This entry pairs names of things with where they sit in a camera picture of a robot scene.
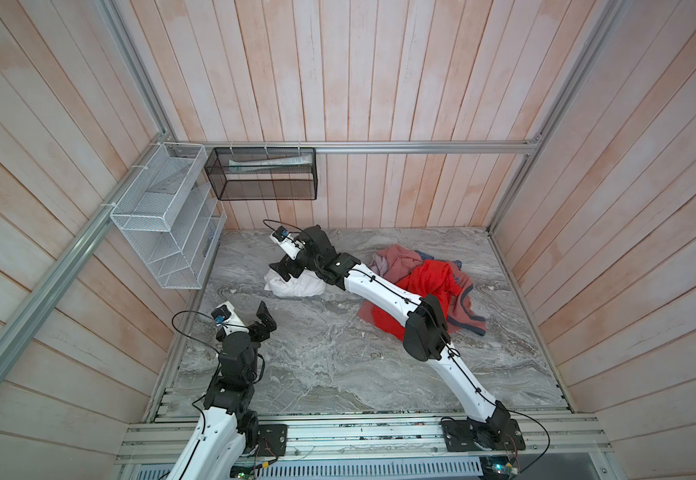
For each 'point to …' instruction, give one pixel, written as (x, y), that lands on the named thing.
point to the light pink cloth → (378, 264)
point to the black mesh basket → (263, 173)
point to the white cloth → (308, 283)
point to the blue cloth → (425, 257)
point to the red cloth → (431, 277)
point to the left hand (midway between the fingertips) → (252, 313)
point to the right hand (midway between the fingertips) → (279, 254)
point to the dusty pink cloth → (461, 311)
